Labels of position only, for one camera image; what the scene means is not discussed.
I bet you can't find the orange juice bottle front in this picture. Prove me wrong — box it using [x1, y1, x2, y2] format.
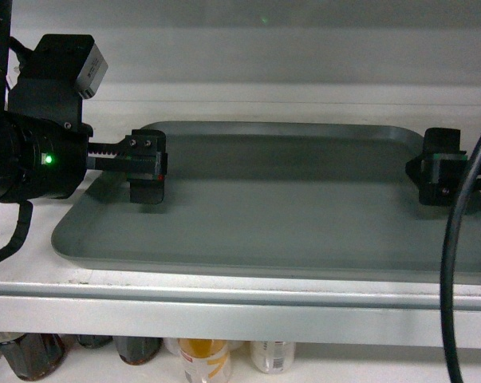
[178, 338, 232, 383]

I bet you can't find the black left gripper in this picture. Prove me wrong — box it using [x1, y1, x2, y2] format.
[5, 34, 168, 204]

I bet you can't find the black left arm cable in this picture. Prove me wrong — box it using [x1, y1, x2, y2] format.
[0, 199, 34, 269]

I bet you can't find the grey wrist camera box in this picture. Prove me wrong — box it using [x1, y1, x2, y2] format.
[75, 44, 108, 100]

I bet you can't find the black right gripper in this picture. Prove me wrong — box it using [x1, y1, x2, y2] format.
[405, 128, 481, 206]

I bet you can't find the dark tea bottle middle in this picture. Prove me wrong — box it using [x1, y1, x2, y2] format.
[112, 336, 162, 365]

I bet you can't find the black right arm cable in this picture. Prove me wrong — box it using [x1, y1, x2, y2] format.
[440, 107, 481, 383]

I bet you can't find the orange juice bottle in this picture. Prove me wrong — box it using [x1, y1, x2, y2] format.
[250, 341, 297, 374]
[178, 338, 232, 383]

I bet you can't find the white top shelf board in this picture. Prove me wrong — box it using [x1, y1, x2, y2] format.
[0, 101, 481, 346]

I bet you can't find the grey silver serving tray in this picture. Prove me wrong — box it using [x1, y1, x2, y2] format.
[50, 120, 481, 275]

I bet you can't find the orange juice bottle right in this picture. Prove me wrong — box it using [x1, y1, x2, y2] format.
[250, 341, 297, 374]

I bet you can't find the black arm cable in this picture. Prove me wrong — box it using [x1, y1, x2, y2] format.
[0, 199, 34, 269]
[440, 107, 481, 383]

